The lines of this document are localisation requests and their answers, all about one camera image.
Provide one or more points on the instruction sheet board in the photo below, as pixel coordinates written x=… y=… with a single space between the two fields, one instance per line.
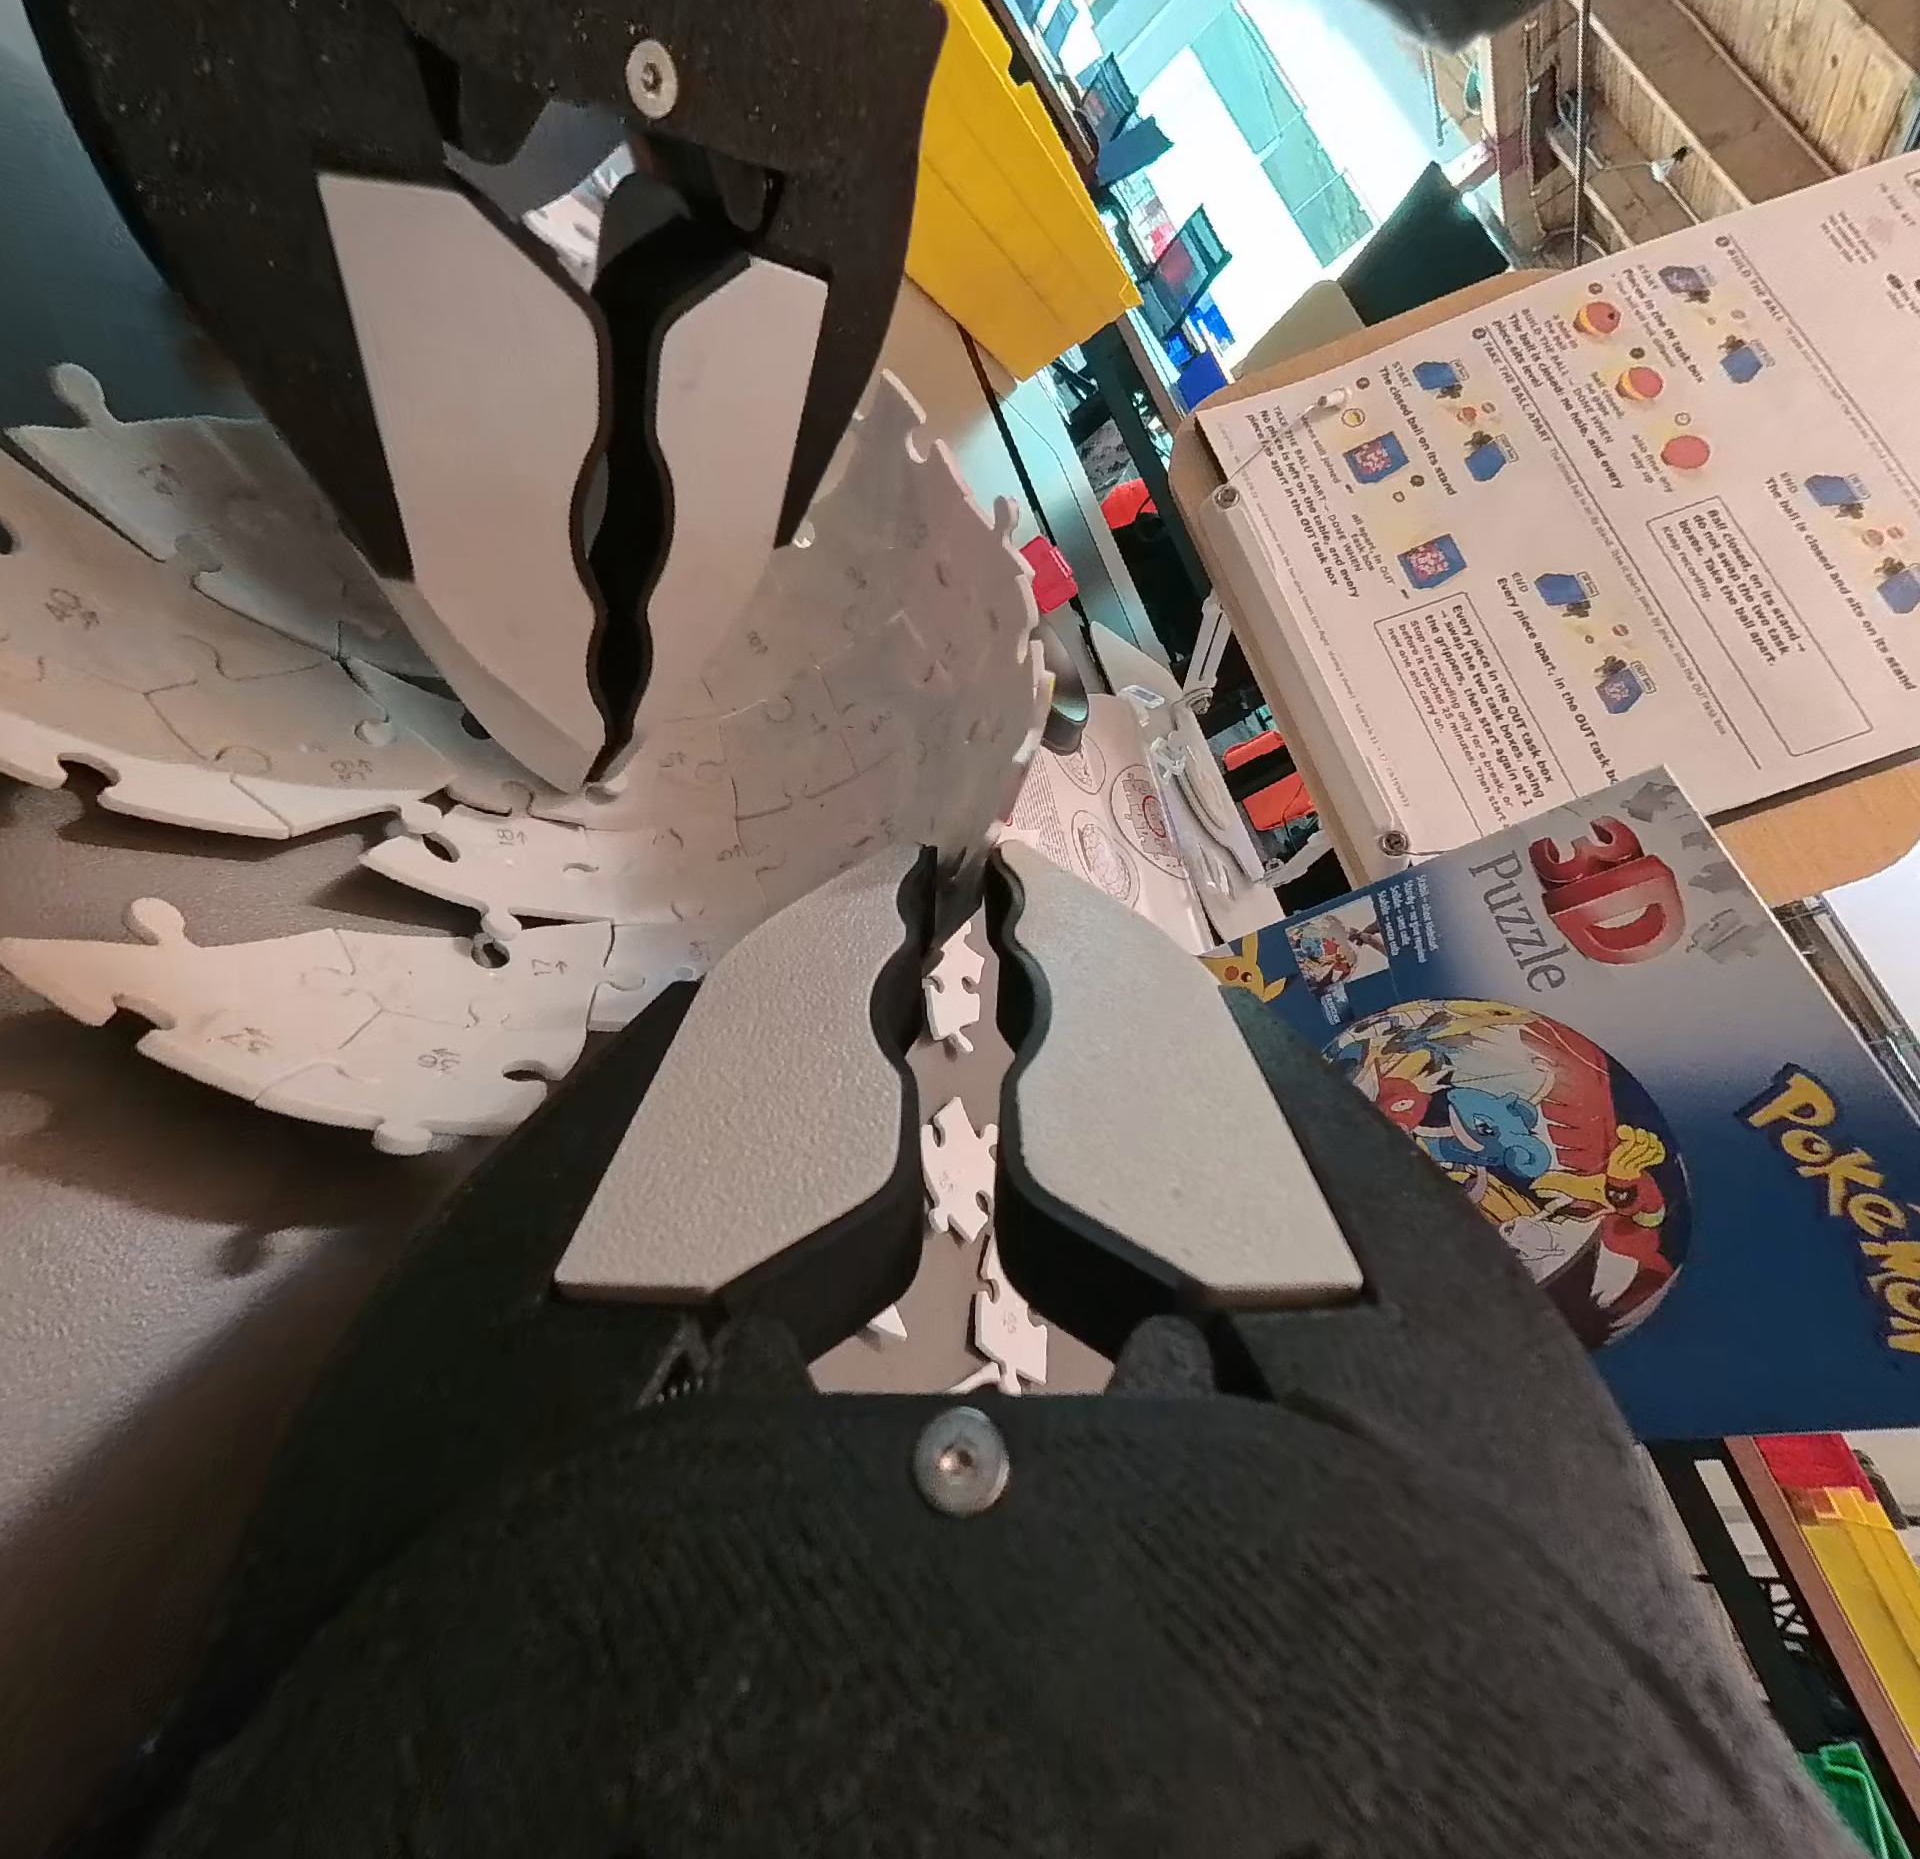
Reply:
x=1574 y=542

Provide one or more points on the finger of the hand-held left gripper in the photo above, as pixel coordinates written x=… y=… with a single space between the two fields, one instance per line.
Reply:
x=737 y=434
x=465 y=462

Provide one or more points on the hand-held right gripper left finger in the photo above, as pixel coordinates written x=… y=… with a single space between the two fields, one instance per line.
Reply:
x=748 y=1140

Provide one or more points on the blue printed puzzle box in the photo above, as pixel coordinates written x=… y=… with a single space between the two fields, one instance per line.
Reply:
x=1651 y=1140

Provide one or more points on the black monitor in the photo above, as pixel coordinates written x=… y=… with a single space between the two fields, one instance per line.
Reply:
x=1427 y=248

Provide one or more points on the white puzzle strip section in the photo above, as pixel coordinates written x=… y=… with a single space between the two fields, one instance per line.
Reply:
x=333 y=1019

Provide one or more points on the small red block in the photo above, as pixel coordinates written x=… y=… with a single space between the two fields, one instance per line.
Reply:
x=1051 y=570

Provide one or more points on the black round ball stand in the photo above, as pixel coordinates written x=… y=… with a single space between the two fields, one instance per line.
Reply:
x=1075 y=692

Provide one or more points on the green plastic bin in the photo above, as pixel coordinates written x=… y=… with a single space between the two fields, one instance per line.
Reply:
x=1868 y=1807

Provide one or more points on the white instruction leaflet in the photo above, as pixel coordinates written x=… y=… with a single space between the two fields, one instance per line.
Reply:
x=1111 y=824

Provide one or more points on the white board bracket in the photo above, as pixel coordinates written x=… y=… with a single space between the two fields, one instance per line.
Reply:
x=1207 y=643

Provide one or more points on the orange plastic item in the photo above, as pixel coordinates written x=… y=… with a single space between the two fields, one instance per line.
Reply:
x=1133 y=507

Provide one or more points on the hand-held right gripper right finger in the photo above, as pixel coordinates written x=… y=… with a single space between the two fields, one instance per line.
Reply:
x=1169 y=1140

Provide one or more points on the clear plastic parts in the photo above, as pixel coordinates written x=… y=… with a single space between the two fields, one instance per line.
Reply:
x=1201 y=802

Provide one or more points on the large white puzzle ball shell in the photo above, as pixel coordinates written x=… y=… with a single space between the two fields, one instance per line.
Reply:
x=870 y=658

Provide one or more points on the yellow plastic bin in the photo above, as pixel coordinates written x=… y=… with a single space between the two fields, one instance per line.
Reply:
x=1004 y=211
x=1874 y=1588

